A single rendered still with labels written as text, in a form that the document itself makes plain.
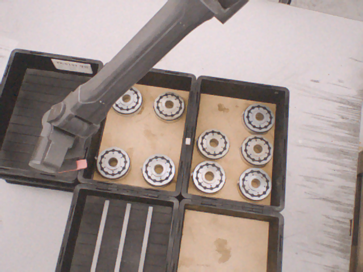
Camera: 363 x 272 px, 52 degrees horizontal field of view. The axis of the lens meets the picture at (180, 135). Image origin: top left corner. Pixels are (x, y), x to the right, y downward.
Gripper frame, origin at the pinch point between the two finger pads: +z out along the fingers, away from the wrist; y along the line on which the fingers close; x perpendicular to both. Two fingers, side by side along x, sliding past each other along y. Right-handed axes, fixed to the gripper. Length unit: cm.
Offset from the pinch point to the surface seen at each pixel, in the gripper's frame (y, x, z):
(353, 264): 51, 112, 93
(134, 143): -6.8, 16.3, 22.8
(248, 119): -6, 54, 18
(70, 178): 3.3, -3.9, 14.0
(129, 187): 9.2, 12.1, 13.2
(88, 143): -6.3, 2.6, 13.5
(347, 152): 8, 92, 32
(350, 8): -99, 175, 96
